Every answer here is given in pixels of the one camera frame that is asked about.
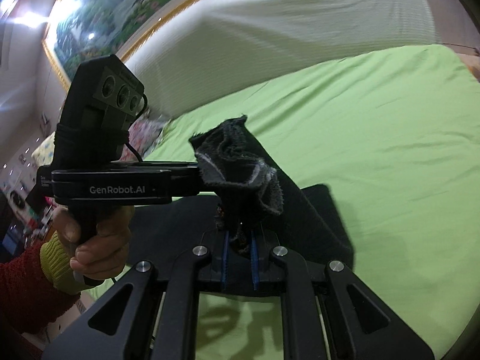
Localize person's left hand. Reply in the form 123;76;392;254
52;206;135;281

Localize light green bed sheet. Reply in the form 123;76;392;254
148;45;479;359

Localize black pants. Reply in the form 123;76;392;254
127;117;355;296

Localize yellow patterned pillow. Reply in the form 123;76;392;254
32;133;55;167

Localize gold framed landscape painting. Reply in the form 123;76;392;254
41;0;199;89

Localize striped white headboard cushion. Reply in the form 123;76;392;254
126;0;439;118

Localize black left camera box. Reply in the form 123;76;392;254
51;55;147;170

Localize left forearm red sleeve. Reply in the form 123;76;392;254
1;234;92;334

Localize floral pink pillow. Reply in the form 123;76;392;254
128;115;168;157

